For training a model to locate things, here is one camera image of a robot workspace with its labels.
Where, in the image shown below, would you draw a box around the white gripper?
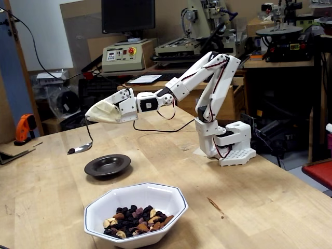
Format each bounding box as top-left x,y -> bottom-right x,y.
102,88 -> 139,123

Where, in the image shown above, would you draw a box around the beige masking tape wrap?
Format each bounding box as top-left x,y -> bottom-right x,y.
85,101 -> 122,124

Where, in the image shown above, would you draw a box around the bent metal spoon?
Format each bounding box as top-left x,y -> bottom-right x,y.
66,117 -> 94,156

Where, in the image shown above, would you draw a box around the brown plate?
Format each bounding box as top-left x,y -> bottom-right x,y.
84,154 -> 132,177

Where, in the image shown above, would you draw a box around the white octagonal bowl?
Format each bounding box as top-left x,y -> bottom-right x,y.
84,182 -> 189,249

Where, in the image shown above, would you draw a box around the wooden workbench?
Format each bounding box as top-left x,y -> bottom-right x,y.
117,69 -> 247,117

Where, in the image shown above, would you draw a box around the black plastic crate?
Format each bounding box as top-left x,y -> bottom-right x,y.
78,77 -> 128,122

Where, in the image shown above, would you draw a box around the tablet with white screen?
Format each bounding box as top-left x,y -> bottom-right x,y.
125,74 -> 163,86

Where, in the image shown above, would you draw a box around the beige control box red button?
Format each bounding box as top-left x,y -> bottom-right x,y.
101,39 -> 146,73

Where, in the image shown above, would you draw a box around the black keyboard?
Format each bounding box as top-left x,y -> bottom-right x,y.
153,72 -> 184,81

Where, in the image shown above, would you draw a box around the grey monitor stand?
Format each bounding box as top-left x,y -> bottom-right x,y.
114,29 -> 149,45

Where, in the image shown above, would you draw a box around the clear bag with black spool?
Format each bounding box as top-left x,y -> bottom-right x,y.
44,84 -> 81,120

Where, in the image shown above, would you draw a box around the small white box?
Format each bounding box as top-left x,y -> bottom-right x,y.
36,70 -> 70,85

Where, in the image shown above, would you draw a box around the black computer monitor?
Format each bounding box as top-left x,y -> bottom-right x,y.
101,0 -> 156,34

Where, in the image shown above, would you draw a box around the brown cardboard panel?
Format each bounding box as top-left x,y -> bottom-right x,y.
59,0 -> 104,72

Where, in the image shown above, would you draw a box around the orange black clamp tool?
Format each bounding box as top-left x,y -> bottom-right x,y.
13,114 -> 37,146

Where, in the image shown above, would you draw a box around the beige cnc milling machine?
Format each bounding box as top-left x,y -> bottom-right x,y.
151,0 -> 251,68

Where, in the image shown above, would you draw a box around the blue door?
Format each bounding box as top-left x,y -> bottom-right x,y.
0,11 -> 34,145

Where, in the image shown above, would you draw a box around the flat cardboard sheets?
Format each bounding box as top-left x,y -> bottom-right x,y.
0,141 -> 44,165

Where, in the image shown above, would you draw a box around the trail mix nuts and raisins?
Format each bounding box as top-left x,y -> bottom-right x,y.
103,204 -> 175,239

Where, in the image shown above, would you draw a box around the brown cardboard box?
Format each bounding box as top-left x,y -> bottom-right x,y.
246,17 -> 275,38

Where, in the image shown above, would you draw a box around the wooden side table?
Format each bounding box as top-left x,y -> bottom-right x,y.
243,57 -> 316,70

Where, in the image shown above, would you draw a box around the black scroll saw machine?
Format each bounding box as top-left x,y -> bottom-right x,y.
255,0 -> 316,63

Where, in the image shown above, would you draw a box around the red chair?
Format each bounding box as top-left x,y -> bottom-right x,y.
302,158 -> 332,192

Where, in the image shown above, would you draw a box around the long thin black cable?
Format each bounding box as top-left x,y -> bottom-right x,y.
0,7 -> 197,133

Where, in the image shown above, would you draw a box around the wooden door post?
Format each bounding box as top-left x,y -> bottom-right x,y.
6,0 -> 45,137

